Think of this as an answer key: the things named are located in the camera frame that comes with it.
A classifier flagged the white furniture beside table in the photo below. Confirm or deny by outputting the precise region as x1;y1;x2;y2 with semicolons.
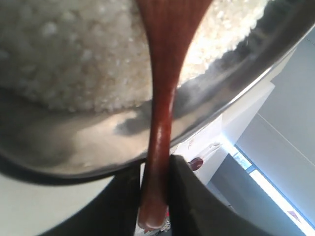
173;82;315;236

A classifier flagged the steel bowl of rice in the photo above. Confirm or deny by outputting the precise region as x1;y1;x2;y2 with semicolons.
0;0;315;185

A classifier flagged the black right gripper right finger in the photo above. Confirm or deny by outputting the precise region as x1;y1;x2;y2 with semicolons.
168;155;256;236

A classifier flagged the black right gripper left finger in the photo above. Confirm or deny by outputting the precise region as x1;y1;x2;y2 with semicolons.
44;166;140;236

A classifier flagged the brown wooden spoon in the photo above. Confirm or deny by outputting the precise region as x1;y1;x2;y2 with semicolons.
136;0;211;230

